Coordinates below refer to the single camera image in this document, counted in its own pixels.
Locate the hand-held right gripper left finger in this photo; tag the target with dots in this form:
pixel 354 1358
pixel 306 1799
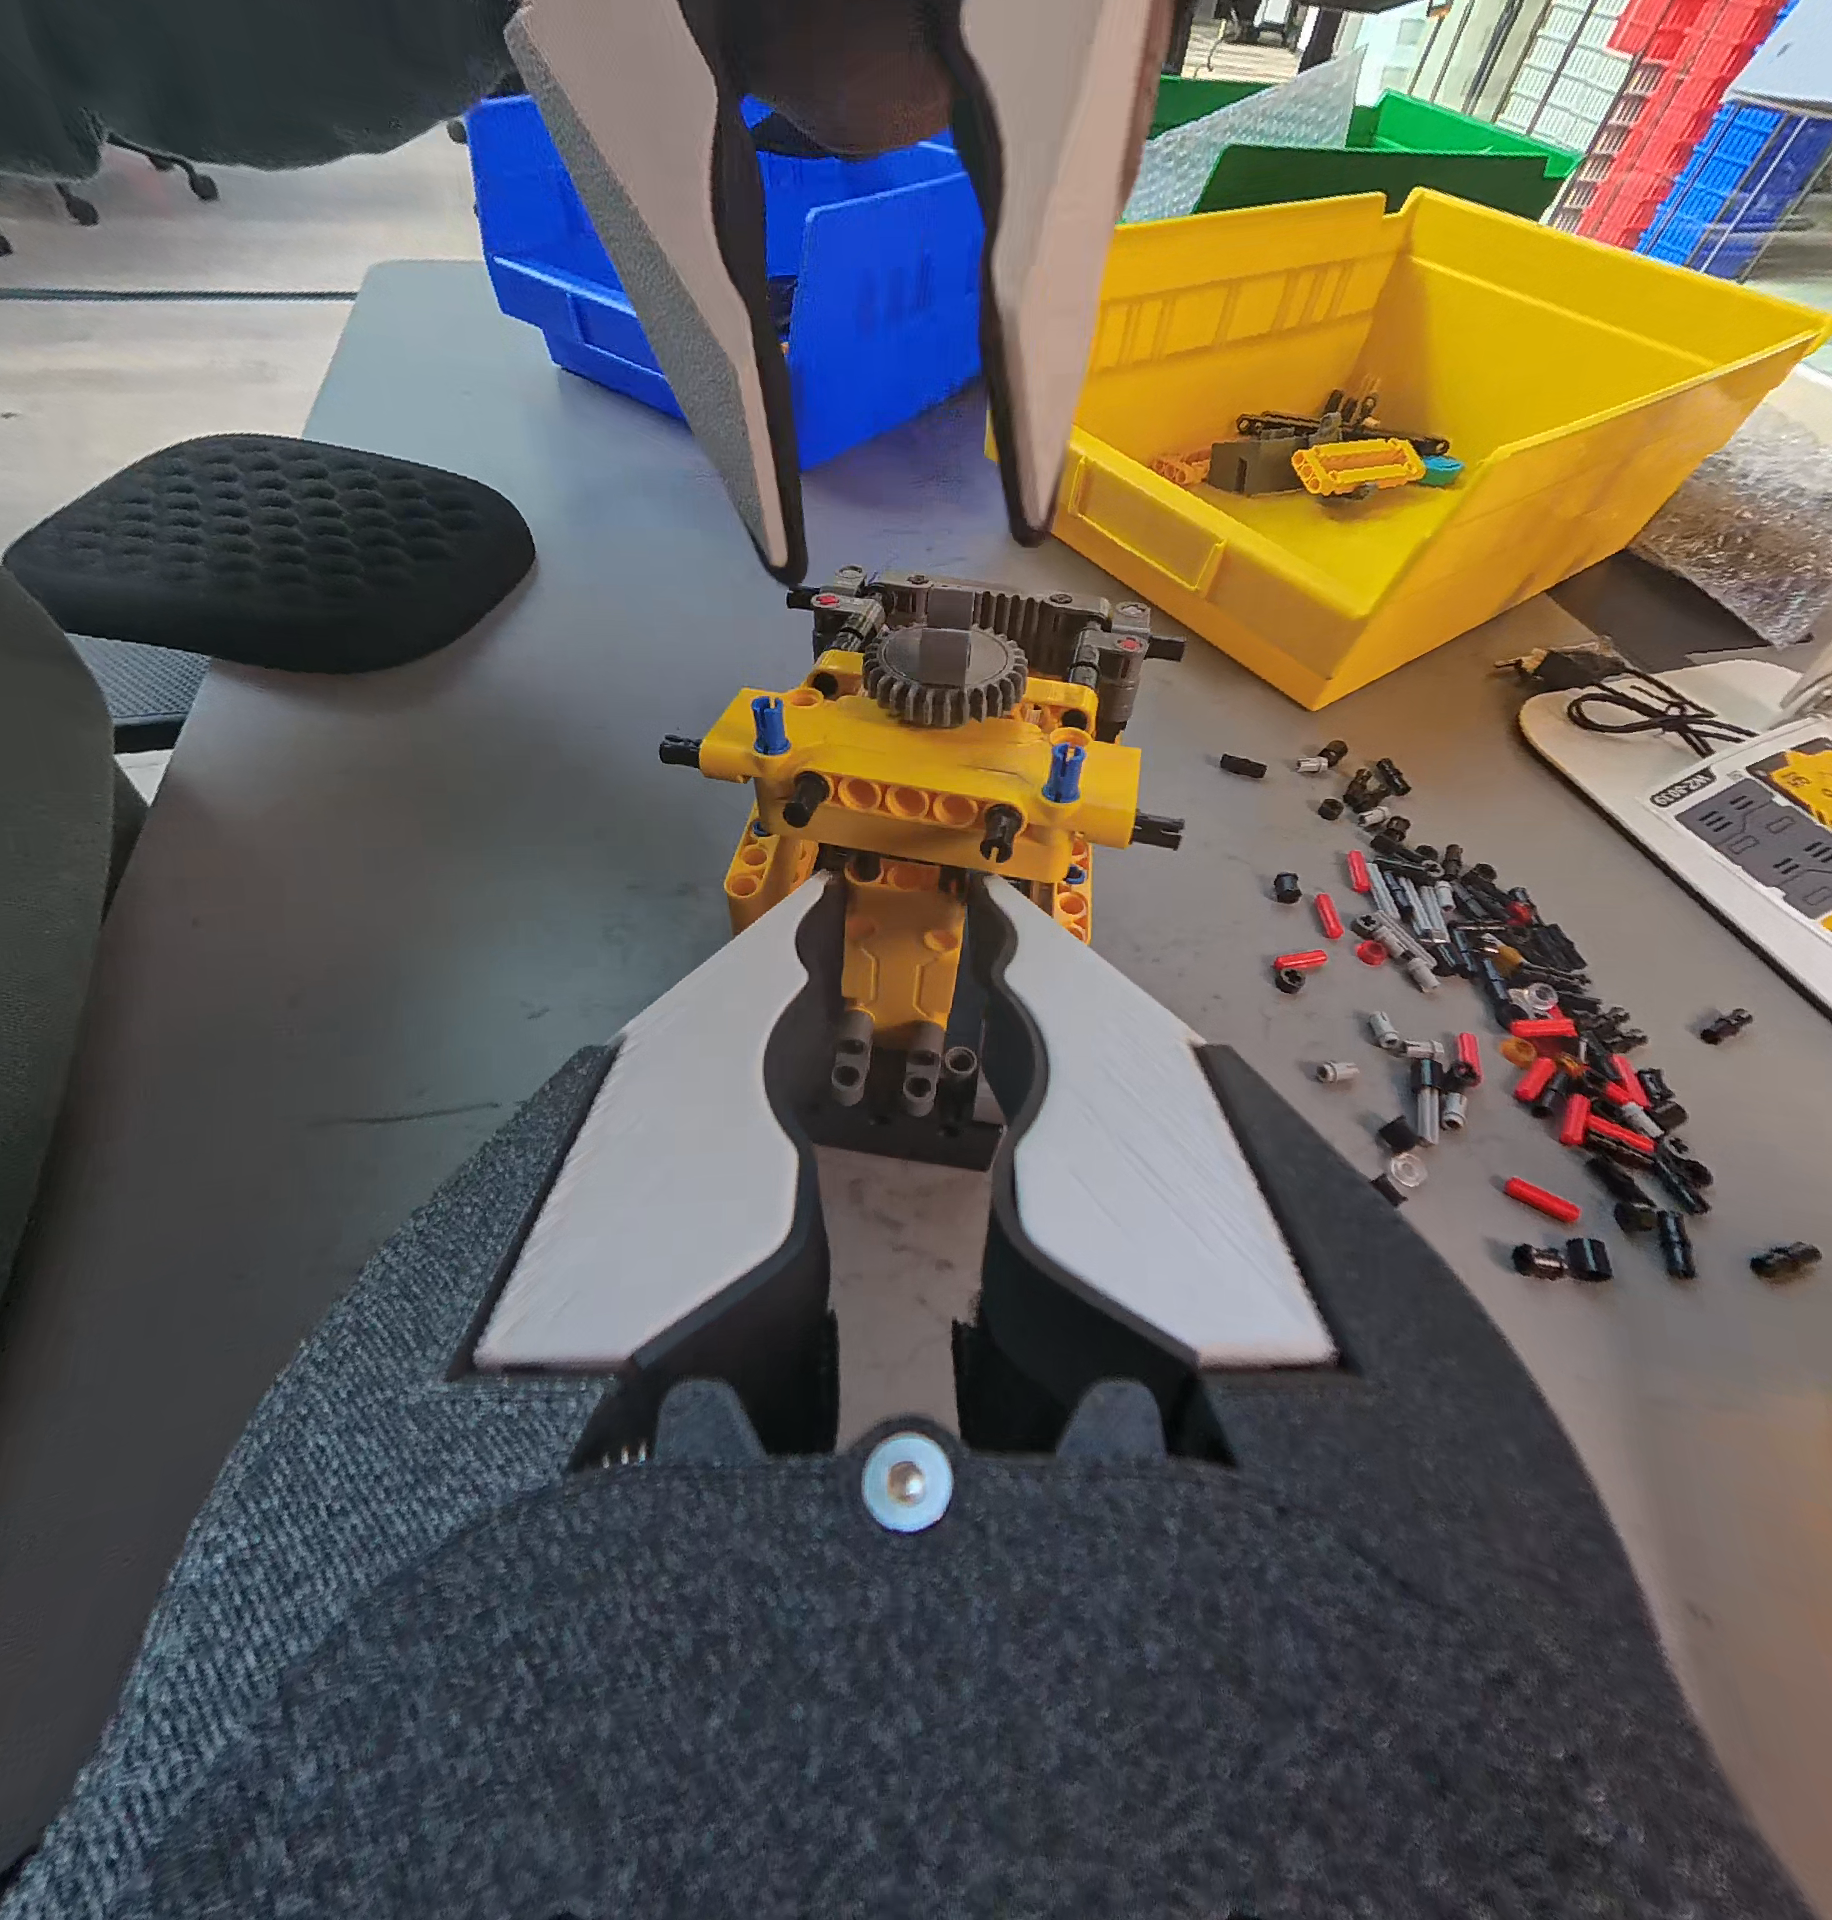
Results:
pixel 646 1199

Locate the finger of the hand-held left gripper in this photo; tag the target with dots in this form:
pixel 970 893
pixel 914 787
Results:
pixel 632 152
pixel 1069 180

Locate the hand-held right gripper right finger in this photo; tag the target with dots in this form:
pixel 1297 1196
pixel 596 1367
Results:
pixel 1140 1199

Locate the yellow black lego model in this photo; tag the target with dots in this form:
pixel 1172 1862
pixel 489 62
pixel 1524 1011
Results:
pixel 905 962

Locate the yellow lego gear subassembly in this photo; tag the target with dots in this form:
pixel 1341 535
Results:
pixel 931 759

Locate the orange lego piece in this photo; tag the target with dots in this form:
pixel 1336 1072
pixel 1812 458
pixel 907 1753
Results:
pixel 1180 466

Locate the black lego links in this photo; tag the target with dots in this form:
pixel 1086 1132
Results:
pixel 1305 421

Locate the olive lego block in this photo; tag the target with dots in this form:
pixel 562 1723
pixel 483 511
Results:
pixel 1245 466

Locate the pile of small lego pins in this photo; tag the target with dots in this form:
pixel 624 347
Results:
pixel 1575 1081

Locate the teal lego piece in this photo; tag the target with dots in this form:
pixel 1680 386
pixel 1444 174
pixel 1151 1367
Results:
pixel 1441 470

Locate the lego sticker sheet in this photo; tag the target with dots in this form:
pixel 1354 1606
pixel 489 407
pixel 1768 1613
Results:
pixel 1771 855

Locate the bubble wrap sheet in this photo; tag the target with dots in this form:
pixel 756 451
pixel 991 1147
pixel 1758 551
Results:
pixel 1758 525
pixel 1245 137

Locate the blue plastic bin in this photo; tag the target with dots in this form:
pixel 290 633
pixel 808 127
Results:
pixel 888 331

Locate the green plastic bin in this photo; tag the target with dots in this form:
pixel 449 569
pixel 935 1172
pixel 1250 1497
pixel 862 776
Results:
pixel 1458 166

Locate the black chair armrest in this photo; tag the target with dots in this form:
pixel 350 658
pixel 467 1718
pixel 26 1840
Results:
pixel 274 548

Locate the large yellow open bin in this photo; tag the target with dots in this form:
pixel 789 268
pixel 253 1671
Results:
pixel 1458 604

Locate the stack of coloured bins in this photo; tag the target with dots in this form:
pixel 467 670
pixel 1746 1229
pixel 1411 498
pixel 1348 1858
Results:
pixel 1680 137

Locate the white book stand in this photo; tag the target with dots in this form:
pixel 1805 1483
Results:
pixel 1607 782

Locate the black plug adapter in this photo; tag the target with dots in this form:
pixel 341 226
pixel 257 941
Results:
pixel 1568 662

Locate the yellow lego frame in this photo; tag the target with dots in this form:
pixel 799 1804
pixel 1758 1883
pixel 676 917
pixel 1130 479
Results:
pixel 1359 466

